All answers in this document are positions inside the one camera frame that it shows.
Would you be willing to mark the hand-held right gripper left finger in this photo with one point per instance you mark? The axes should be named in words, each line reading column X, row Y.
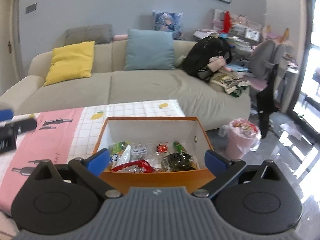
column 98, row 161

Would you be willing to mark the pink bolster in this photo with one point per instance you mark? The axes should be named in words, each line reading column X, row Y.
column 120, row 37

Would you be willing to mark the black garment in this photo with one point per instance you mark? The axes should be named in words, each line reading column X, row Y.
column 266, row 105

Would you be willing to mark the cluttered desk shelf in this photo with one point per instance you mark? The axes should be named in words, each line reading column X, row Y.
column 240, row 33

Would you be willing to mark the glass balcony door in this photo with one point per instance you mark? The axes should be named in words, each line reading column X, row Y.
column 310, row 67

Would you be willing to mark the grey cushion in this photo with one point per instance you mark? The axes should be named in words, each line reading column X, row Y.
column 87, row 35

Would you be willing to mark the dark wall switch panel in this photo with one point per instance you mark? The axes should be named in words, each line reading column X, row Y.
column 31, row 8

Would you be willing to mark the dark seaweed packet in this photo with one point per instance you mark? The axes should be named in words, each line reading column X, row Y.
column 178, row 161

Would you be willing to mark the pink trash bin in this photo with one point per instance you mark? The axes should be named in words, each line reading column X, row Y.
column 241, row 142

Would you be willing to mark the green foil snack stick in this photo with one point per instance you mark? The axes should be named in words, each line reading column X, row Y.
column 178, row 146

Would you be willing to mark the beige sofa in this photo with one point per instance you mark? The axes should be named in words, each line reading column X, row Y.
column 150, row 87

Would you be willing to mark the clear packet of white balls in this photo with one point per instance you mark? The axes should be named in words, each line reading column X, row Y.
column 138, row 151

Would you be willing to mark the light green snack packet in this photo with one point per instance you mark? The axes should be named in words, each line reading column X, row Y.
column 118, row 147

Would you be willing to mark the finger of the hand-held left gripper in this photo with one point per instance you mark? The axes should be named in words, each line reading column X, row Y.
column 5, row 114
column 23, row 125

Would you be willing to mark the pink pouch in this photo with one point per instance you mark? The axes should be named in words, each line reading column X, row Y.
column 216, row 63

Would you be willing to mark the stack of books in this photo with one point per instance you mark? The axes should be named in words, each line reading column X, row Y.
column 237, row 71

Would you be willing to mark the white orange snack packet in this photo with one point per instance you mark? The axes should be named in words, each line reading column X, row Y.
column 123, row 156

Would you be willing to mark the pink and white printed tablecloth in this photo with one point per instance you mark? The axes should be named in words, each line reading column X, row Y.
column 50, row 140

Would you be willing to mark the orange cardboard box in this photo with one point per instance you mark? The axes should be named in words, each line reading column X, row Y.
column 155, row 180

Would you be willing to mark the light blue cushion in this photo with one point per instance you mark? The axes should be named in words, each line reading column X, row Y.
column 148, row 50

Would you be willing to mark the blue figure print cushion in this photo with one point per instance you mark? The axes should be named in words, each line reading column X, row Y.
column 167, row 23

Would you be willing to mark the yellow cushion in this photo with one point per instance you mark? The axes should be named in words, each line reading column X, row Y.
column 71, row 62

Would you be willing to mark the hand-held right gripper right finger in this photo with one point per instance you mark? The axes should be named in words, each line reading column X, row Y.
column 214, row 160

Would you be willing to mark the white door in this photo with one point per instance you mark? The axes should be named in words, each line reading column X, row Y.
column 8, row 25

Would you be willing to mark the black backpack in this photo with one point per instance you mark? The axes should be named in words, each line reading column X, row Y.
column 205, row 55

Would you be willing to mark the red snack packet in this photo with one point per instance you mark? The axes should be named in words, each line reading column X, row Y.
column 135, row 165

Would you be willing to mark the red hanging ornament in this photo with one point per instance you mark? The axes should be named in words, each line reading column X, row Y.
column 226, row 21

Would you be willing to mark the grey office chair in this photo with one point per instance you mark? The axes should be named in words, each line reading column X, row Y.
column 262, row 57

